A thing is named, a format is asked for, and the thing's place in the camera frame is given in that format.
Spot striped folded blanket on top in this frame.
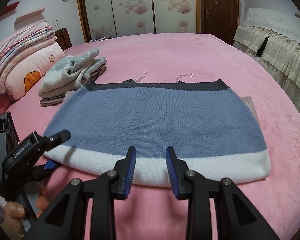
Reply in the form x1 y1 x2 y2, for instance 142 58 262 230
0 22 55 65

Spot striped knit children's sweater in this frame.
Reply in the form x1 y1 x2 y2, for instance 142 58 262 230
44 80 271 187

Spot grey white fleece folded garment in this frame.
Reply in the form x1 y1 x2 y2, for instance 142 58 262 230
38 48 107 99

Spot person's left hand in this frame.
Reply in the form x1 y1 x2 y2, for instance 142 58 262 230
0 185 49 239

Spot striped folded garment at bottom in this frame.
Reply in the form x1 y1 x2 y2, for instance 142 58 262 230
40 63 107 107

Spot pink bed blanket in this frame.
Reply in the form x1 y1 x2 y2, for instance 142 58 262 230
4 34 300 239

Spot dark brown wooden door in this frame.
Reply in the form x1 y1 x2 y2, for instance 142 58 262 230
202 0 239 45

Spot pink wall shelf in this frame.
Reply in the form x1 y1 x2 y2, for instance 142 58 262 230
13 8 46 25

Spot items on bedside table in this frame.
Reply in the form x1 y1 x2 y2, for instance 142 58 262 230
89 37 105 43

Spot red wall shelf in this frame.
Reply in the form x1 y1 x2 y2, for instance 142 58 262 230
0 1 20 17

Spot floral sliding wardrobe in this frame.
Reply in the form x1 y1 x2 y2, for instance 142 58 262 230
77 0 200 42

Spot cream lace covered furniture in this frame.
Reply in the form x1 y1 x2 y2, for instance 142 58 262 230
233 8 300 113

